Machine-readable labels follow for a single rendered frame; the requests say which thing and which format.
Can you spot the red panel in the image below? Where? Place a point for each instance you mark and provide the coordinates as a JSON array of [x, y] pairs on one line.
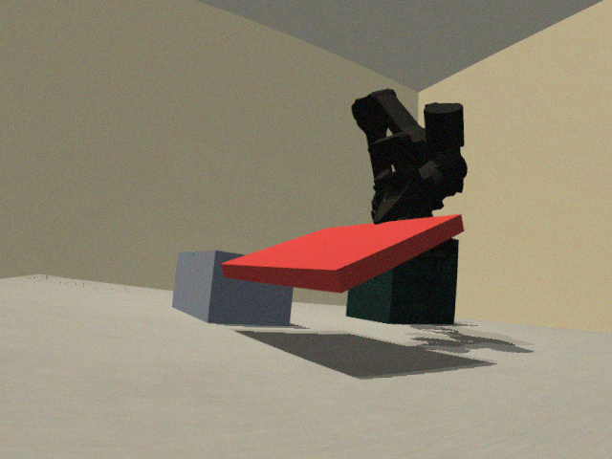
[[338, 259]]

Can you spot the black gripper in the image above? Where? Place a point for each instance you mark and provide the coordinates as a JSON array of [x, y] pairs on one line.
[[420, 190]]

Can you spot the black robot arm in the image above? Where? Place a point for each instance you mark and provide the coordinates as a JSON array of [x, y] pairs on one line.
[[441, 140]]

